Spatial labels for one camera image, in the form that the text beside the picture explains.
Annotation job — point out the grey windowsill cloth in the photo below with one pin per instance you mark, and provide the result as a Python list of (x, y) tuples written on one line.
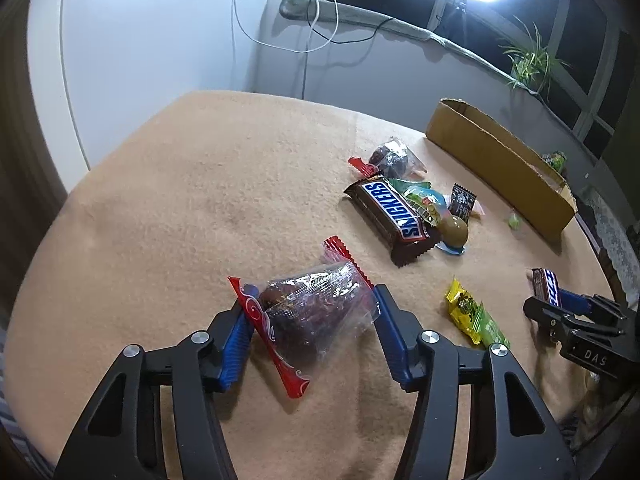
[(353, 16)]

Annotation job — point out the potted spider plant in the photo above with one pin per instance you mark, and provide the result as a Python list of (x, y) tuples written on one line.
[(532, 65)]

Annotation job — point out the tan table cloth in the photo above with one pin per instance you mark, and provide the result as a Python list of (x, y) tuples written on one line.
[(222, 184)]

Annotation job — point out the long cardboard box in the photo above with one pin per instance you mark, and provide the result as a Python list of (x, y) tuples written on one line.
[(513, 169)]

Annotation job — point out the black small packet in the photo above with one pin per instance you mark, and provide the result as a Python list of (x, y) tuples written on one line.
[(461, 202)]

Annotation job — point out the green snack bag background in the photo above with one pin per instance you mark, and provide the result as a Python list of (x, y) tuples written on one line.
[(556, 160)]

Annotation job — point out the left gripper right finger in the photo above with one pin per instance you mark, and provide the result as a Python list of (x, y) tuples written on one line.
[(475, 408)]

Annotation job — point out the brown Snickers bar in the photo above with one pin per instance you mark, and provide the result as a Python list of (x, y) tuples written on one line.
[(406, 234)]

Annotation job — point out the small green candy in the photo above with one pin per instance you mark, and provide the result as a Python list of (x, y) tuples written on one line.
[(514, 221)]

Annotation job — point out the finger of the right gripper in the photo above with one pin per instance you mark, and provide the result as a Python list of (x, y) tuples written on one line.
[(549, 320), (595, 307)]

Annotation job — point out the small Snickers bar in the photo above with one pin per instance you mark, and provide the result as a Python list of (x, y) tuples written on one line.
[(545, 285)]

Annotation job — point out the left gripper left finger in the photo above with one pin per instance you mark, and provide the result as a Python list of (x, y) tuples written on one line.
[(119, 433)]

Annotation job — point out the yellow green candy packet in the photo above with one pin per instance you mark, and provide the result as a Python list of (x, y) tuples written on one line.
[(471, 317)]

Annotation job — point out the clear red-ended snack bag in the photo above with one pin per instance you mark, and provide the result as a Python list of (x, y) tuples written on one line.
[(301, 318)]

